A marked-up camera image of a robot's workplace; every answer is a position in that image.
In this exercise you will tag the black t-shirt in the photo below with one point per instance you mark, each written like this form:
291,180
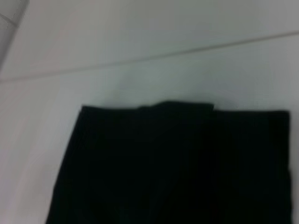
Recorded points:
163,163

